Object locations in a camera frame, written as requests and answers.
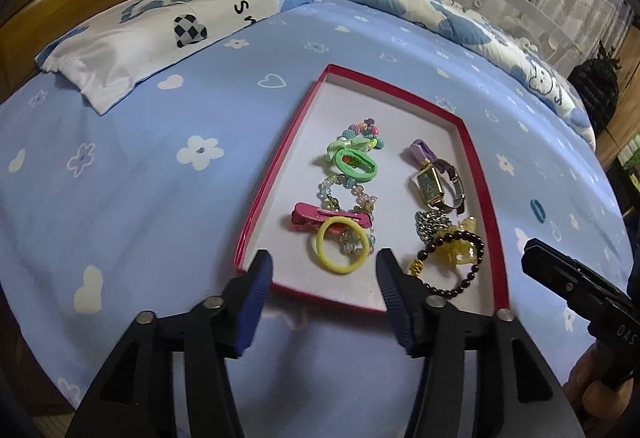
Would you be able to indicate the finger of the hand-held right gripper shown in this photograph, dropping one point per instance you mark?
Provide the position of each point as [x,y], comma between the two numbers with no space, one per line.
[555,258]
[555,280]

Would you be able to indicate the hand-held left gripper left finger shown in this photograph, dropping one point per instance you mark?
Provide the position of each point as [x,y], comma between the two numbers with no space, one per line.
[255,298]

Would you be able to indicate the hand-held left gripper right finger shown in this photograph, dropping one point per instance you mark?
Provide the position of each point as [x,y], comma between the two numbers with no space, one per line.
[395,298]

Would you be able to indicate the yellow hair claw clip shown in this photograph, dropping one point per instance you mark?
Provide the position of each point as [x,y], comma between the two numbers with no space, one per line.
[462,253]

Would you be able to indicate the rhinestone heart brooch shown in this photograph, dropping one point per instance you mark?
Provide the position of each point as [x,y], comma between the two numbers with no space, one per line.
[427,220]

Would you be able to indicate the pink hair clip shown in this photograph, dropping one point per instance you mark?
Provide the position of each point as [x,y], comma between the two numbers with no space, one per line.
[310,213]

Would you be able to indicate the gold square wristwatch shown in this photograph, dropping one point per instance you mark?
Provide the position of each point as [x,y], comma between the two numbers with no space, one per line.
[429,185]

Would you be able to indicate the red cardboard box tray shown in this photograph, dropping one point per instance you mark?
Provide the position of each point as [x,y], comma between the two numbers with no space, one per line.
[360,98]

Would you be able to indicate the person's right hand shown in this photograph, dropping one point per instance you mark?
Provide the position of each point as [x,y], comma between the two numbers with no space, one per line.
[582,393]

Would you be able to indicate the light blue flower bedsheet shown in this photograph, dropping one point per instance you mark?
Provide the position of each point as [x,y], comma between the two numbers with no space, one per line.
[150,218]

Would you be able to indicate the purple hair clip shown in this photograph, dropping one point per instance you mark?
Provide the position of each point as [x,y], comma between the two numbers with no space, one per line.
[420,149]

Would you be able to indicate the wooden wardrobe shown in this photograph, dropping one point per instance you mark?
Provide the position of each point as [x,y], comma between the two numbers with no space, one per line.
[627,93]

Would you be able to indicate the white and blue pillow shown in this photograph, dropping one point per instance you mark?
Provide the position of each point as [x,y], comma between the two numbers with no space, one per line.
[125,48]

